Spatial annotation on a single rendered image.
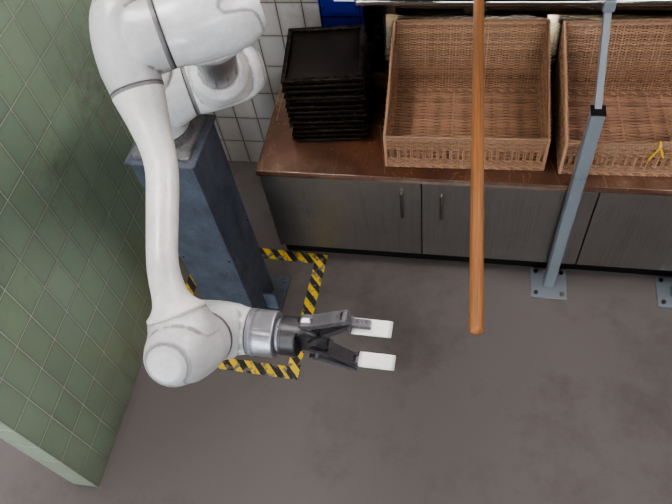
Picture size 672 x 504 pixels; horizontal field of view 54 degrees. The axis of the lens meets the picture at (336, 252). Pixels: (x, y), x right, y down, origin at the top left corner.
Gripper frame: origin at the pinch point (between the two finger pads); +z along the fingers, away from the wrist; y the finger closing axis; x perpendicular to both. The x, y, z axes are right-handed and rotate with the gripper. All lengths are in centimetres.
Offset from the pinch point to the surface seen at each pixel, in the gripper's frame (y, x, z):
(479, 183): 6.5, -45.6, 14.4
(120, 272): 87, -60, -113
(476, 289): 6.7, -18.0, 15.3
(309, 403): 127, -34, -40
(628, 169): 65, -106, 64
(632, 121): 68, -131, 67
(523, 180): 69, -101, 30
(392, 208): 87, -99, -15
